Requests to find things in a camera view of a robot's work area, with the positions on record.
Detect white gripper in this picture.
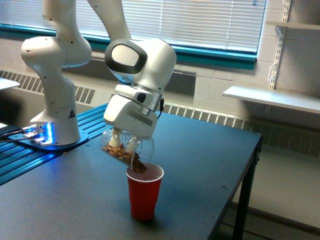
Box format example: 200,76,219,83
103,84,158,153

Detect clear plastic cup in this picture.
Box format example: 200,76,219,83
99,128,155,166

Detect brown almonds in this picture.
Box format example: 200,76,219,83
101,143,148,173

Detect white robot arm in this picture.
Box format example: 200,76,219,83
21,0,177,151

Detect red plastic cup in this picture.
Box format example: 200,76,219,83
126,163,164,221

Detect white side desk top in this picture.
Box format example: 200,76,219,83
0,77,20,90

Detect black table leg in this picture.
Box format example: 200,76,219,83
232,143,261,240

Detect white window blinds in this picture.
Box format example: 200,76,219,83
0,0,266,54

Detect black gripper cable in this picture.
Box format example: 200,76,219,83
156,98,165,120

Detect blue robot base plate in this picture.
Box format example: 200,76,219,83
8,131,89,152

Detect blue ribbed aluminium rail bed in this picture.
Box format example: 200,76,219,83
0,104,111,185

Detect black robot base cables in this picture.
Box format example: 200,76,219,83
0,127,33,143

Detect white lower wall shelf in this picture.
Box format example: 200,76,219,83
222,85,320,114

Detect white wall shelf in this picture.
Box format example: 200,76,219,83
222,85,320,114
265,21,320,31

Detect grey wall radiator vent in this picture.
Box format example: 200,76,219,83
0,70,320,157

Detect white upper wall shelf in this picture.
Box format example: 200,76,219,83
265,21,320,31

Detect white shelf bracket rail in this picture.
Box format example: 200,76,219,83
267,0,291,90

